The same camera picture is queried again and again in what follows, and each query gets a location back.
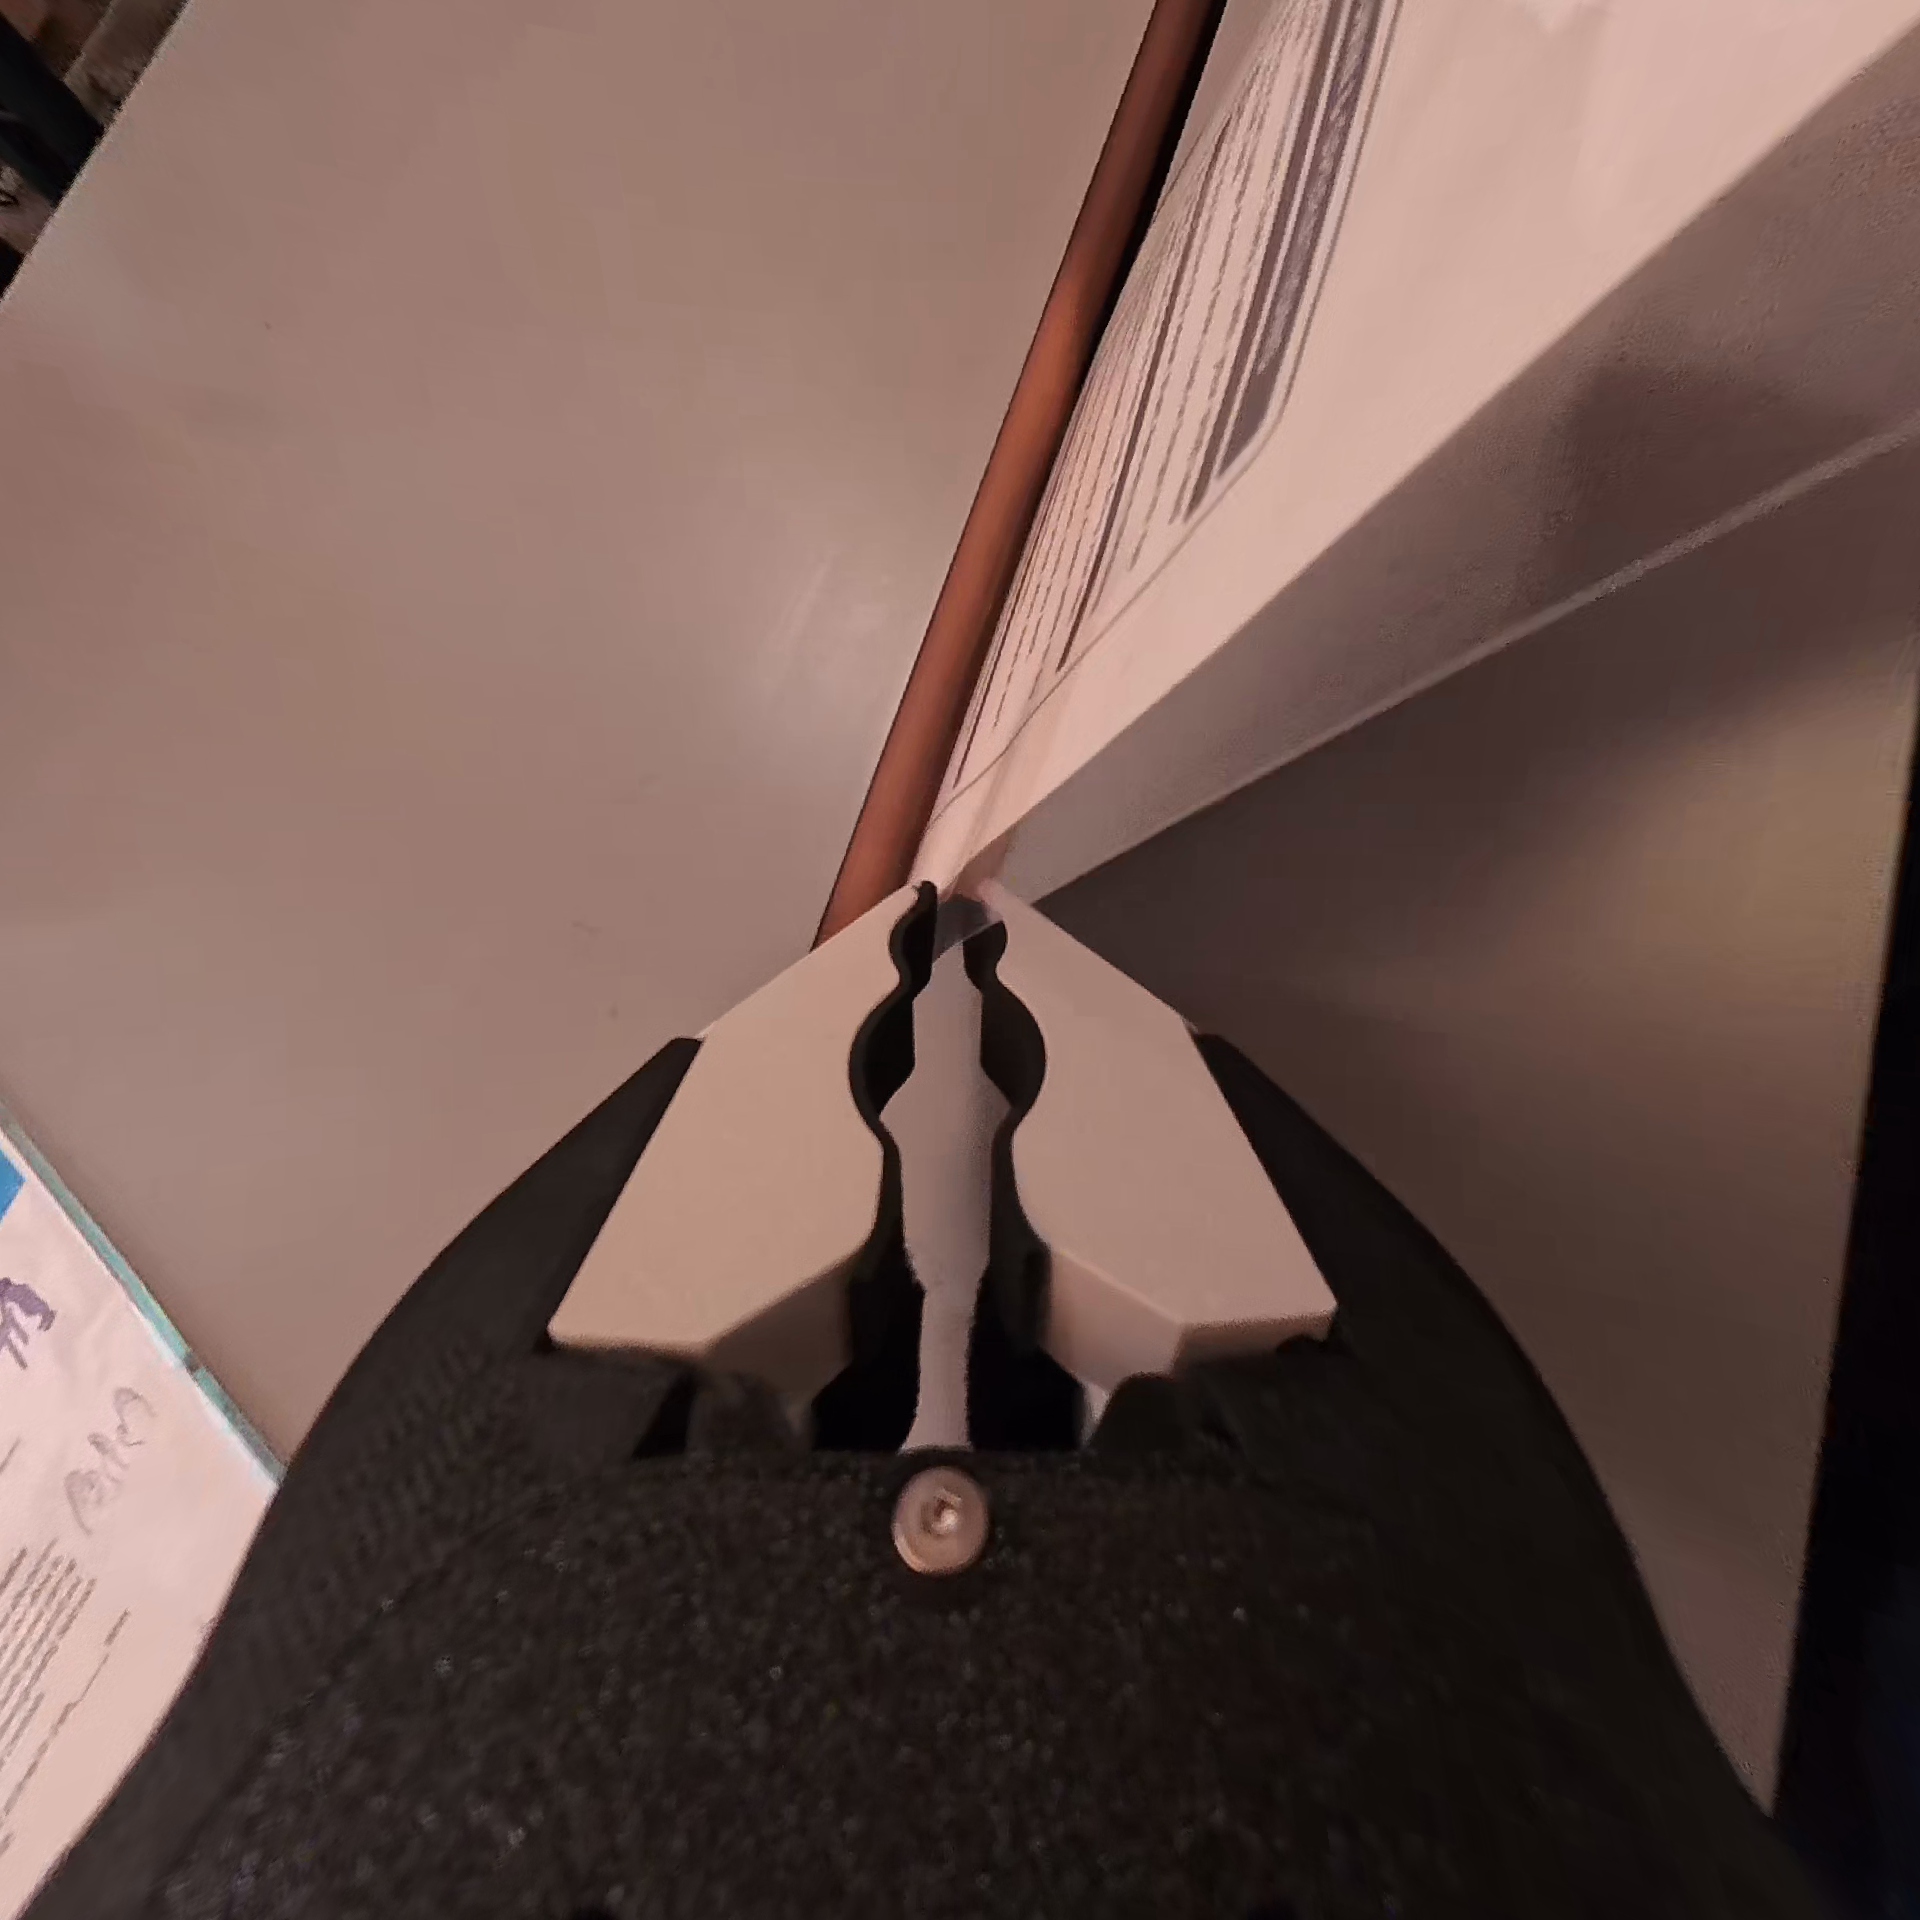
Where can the white sheet with boxed print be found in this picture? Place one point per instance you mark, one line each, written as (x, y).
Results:
(1424, 300)

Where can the white sheet with blue square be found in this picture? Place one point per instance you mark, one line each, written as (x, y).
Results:
(91, 1500)

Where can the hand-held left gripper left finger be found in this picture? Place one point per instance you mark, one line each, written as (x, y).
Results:
(720, 1200)

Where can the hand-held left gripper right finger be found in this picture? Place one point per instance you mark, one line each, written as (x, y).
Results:
(1154, 1184)

